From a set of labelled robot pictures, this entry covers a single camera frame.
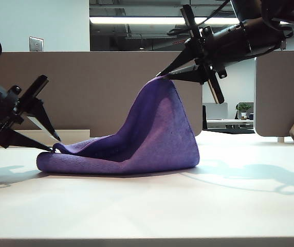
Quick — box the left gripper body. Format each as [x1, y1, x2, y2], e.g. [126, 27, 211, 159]
[0, 74, 49, 162]

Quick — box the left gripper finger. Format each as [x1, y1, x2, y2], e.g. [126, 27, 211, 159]
[21, 99, 62, 142]
[0, 128, 53, 152]

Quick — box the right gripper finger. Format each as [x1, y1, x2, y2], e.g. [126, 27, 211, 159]
[157, 46, 201, 77]
[166, 64, 207, 84]

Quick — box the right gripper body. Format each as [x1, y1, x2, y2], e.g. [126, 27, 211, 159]
[180, 4, 250, 105]

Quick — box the purple microfiber cloth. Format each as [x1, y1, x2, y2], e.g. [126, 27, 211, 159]
[35, 76, 201, 175]

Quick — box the distant grey desk divider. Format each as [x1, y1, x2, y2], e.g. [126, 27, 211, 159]
[203, 102, 229, 120]

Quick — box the distant white desk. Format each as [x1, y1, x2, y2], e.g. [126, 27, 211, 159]
[206, 118, 254, 129]

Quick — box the long ceiling light strip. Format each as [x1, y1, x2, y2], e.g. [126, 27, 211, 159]
[89, 16, 294, 26]

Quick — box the potted green plant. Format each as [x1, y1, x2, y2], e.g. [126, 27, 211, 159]
[235, 102, 252, 121]

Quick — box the narrow brown desk divider panel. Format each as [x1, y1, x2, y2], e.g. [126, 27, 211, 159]
[254, 50, 294, 137]

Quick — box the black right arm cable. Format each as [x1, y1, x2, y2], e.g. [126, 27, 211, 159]
[167, 0, 232, 37]

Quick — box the metal wall plate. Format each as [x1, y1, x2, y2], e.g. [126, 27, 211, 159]
[28, 36, 44, 52]

